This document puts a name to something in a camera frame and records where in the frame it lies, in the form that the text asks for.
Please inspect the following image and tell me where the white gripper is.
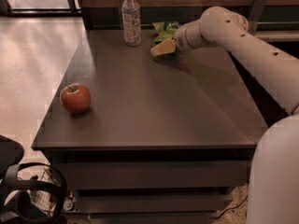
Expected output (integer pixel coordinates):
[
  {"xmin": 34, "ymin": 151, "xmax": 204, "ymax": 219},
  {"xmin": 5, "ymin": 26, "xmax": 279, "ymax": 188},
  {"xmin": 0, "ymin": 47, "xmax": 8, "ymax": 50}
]
[{"xmin": 150, "ymin": 21, "xmax": 203, "ymax": 57}]

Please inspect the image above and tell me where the green rice chip bag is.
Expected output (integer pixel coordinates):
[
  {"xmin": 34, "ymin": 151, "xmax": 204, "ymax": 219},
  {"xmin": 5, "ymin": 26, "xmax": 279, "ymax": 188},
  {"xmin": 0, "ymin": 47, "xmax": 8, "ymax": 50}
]
[{"xmin": 153, "ymin": 21, "xmax": 180, "ymax": 43}]

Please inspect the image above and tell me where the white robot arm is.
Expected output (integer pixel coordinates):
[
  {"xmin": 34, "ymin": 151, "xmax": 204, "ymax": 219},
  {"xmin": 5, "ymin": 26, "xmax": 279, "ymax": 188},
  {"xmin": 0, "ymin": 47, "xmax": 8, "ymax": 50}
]
[{"xmin": 150, "ymin": 7, "xmax": 299, "ymax": 224}]

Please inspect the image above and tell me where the red apple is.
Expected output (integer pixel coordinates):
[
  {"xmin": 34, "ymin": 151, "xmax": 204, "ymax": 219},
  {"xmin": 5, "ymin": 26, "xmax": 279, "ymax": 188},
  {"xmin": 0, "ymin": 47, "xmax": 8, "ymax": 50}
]
[{"xmin": 60, "ymin": 83, "xmax": 91, "ymax": 114}]

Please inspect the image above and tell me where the clear plastic water bottle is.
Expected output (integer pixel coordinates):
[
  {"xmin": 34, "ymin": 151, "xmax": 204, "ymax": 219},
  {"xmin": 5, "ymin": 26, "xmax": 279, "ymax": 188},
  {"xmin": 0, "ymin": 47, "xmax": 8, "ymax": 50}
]
[{"xmin": 121, "ymin": 0, "xmax": 141, "ymax": 47}]

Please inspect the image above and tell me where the dark brown drawer cabinet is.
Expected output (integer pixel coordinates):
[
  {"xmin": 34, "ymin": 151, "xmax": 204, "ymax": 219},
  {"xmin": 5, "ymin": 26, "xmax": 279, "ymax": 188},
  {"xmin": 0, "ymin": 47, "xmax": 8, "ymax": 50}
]
[{"xmin": 33, "ymin": 31, "xmax": 266, "ymax": 224}]

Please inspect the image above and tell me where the black office chair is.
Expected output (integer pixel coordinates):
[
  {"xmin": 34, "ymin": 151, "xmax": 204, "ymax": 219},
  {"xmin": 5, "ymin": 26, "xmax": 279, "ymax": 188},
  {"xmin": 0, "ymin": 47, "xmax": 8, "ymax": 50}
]
[{"xmin": 0, "ymin": 135, "xmax": 67, "ymax": 224}]

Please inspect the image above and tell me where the metal shelf bracket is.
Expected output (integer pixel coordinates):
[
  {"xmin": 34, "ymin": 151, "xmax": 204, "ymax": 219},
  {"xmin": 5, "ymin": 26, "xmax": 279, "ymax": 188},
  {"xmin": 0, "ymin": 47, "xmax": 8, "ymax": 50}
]
[{"xmin": 247, "ymin": 0, "xmax": 267, "ymax": 35}]

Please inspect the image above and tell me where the black power cable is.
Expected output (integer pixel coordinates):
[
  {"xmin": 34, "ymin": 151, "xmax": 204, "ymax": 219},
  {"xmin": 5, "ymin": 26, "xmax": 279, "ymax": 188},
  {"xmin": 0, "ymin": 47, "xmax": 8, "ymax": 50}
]
[{"xmin": 214, "ymin": 194, "xmax": 249, "ymax": 220}]

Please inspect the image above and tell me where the wire mesh basket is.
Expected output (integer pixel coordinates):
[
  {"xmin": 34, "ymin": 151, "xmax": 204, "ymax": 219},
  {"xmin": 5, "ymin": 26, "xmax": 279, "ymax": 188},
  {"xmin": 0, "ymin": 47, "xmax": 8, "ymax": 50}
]
[{"xmin": 29, "ymin": 168, "xmax": 56, "ymax": 217}]

